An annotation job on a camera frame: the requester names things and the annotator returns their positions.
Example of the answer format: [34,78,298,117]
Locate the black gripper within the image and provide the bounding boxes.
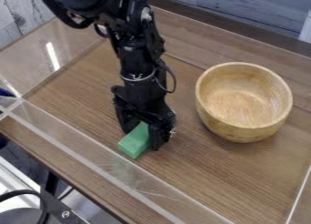
[113,72,177,151]

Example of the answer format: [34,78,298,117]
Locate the green rectangular block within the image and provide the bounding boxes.
[118,122,150,159]

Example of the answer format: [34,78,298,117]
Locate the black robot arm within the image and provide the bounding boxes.
[42,0,177,150]

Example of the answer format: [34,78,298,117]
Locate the brown wooden bowl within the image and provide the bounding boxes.
[197,62,293,143]

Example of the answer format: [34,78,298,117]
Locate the black table leg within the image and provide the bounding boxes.
[46,172,61,196]

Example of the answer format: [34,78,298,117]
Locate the clear acrylic tray wall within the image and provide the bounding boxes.
[0,0,311,224]

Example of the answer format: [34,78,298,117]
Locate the black metal table bracket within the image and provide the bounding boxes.
[42,190,90,224]

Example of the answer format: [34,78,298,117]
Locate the black cable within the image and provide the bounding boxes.
[0,188,53,224]

